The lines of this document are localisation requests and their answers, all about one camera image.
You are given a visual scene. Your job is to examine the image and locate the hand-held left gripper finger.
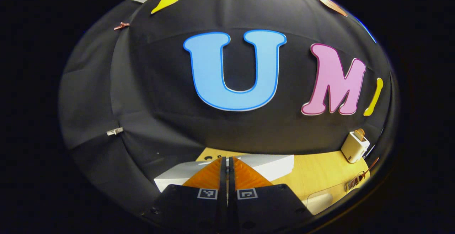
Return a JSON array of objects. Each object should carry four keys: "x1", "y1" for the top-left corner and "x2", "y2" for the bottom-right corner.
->
[
  {"x1": 142, "y1": 157, "x2": 228, "y2": 233},
  {"x1": 228, "y1": 157, "x2": 315, "y2": 234}
]

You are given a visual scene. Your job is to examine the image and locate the white rice cooker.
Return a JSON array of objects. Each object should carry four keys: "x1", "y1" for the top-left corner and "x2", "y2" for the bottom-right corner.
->
[{"x1": 154, "y1": 154, "x2": 295, "y2": 192}]

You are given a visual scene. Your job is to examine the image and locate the brown wooden spoon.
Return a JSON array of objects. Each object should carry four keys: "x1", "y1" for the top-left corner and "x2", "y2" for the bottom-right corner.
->
[{"x1": 357, "y1": 157, "x2": 380, "y2": 181}]

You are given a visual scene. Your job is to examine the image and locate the clear plastic rice container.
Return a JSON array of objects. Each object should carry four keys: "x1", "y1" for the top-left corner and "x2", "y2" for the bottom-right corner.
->
[{"x1": 306, "y1": 182, "x2": 350, "y2": 216}]

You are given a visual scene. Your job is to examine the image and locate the black backdrop cloth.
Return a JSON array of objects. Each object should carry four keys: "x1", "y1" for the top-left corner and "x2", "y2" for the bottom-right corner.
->
[{"x1": 59, "y1": 0, "x2": 393, "y2": 224}]

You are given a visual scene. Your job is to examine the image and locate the white toaster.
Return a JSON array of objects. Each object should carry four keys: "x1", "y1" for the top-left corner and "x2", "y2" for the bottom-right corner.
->
[{"x1": 341, "y1": 131, "x2": 370, "y2": 164}]

